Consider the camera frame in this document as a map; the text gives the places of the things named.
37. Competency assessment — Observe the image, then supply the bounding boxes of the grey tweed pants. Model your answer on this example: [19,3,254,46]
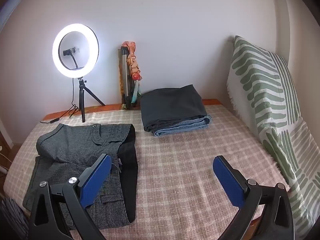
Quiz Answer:
[22,123,139,230]

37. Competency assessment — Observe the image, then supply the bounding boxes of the black power cable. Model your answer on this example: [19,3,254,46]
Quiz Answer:
[40,79,79,124]

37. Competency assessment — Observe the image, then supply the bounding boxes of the silver folded tripod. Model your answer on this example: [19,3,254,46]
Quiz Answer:
[121,46,137,109]

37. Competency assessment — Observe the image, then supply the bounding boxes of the ring light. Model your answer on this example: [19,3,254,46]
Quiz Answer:
[52,24,100,78]

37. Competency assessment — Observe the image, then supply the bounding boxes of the green white patterned pillow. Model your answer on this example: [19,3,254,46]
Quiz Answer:
[226,35,320,227]

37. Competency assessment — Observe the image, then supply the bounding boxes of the small black tripod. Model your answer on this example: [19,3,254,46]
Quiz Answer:
[73,77,106,123]

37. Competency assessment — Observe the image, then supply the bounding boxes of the blue folded jeans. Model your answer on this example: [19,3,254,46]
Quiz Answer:
[152,114,213,137]

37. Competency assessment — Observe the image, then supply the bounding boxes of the pink checked blanket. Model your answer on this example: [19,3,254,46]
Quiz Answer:
[3,104,290,240]

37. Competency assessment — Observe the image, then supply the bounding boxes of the orange bed sheet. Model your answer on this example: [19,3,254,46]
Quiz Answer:
[42,99,223,120]

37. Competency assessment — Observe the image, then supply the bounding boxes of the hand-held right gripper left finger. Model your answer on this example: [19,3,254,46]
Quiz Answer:
[28,154,112,240]

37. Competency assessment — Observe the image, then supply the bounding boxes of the dark grey folded pants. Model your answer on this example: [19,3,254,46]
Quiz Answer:
[140,84,212,133]

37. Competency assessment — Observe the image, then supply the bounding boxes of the striped cloth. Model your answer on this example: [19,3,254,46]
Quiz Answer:
[0,197,29,240]

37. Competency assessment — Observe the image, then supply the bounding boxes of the orange patterned scarf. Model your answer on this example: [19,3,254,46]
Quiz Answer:
[123,41,143,104]

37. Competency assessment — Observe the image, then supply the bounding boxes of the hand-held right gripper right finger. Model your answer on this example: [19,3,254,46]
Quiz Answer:
[212,155,294,240]

